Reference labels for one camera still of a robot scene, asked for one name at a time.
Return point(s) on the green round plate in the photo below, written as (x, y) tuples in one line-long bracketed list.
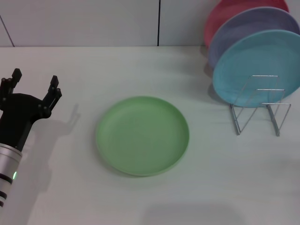
[(140, 136)]

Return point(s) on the red round plate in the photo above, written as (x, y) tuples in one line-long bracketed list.
[(215, 21)]

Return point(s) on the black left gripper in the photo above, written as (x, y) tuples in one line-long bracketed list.
[(18, 112)]

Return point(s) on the purple round plate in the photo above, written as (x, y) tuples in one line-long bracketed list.
[(234, 28)]

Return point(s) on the blue round plate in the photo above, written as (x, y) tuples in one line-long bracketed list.
[(246, 61)]

